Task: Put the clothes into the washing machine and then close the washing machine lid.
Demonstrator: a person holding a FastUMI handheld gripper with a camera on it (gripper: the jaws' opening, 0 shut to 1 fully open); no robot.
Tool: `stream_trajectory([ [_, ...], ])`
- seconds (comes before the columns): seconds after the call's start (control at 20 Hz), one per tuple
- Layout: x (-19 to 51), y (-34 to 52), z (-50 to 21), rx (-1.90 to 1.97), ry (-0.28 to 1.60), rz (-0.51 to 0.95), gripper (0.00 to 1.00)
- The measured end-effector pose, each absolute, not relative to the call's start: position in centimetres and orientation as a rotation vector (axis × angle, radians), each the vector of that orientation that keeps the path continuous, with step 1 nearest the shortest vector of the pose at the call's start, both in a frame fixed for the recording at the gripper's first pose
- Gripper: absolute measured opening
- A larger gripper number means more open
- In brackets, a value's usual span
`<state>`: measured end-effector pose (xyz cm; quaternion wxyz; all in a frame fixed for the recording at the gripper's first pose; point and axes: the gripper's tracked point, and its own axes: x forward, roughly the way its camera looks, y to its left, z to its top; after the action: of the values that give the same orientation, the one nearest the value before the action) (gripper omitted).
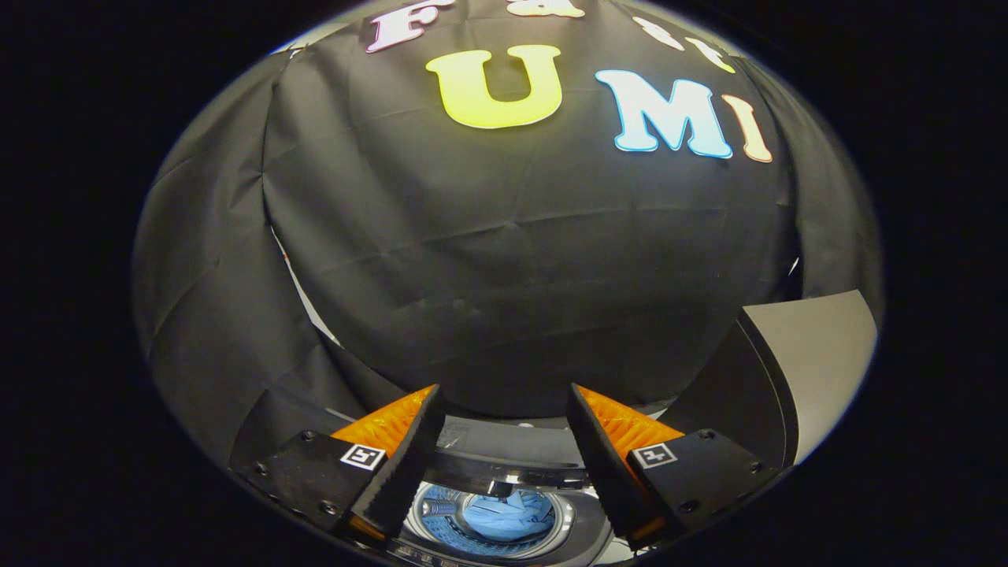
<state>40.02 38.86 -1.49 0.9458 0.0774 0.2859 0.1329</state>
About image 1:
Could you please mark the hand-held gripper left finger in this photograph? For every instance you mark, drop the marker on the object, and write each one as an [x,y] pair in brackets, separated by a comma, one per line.
[405,465]

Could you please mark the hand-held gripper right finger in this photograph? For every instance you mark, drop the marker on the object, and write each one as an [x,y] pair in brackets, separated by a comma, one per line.
[602,465]

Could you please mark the black backdrop cloth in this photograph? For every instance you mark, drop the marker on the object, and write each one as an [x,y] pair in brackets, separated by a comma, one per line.
[512,276]

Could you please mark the grey cabinet with dark top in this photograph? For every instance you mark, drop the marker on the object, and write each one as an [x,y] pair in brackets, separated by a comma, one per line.
[819,354]

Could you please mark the light blue shirt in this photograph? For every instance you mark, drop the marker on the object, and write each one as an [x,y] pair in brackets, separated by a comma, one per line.
[504,520]

